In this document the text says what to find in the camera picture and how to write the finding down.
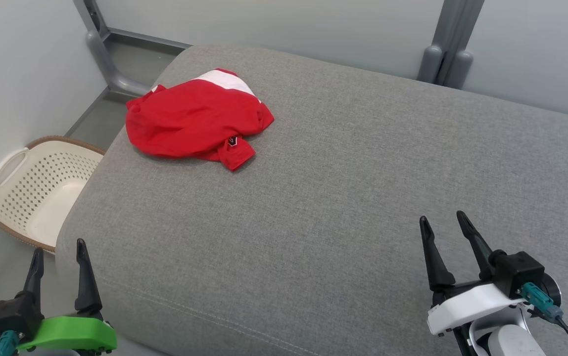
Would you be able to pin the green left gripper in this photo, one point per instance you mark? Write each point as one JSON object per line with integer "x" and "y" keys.
{"x": 71, "y": 333}

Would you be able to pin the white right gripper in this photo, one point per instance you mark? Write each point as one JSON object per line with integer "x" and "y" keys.
{"x": 467, "y": 306}

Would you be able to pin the red basketball jersey garment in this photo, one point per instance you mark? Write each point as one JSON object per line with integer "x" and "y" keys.
{"x": 190, "y": 118}

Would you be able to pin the cream plastic laundry basket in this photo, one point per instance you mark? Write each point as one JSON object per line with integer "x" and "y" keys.
{"x": 41, "y": 198}

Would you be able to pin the grey fabric sofa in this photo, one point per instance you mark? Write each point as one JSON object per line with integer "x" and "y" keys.
{"x": 313, "y": 198}

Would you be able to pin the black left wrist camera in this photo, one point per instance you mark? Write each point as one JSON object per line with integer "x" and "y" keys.
{"x": 12, "y": 316}

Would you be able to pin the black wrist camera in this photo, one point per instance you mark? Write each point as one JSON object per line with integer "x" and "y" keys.
{"x": 12, "y": 316}
{"x": 519, "y": 272}

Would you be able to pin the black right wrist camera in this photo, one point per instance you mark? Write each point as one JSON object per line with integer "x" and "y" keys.
{"x": 519, "y": 272}

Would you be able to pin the grey partition post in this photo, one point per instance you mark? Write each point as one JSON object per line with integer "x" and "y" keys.
{"x": 430, "y": 64}
{"x": 459, "y": 69}

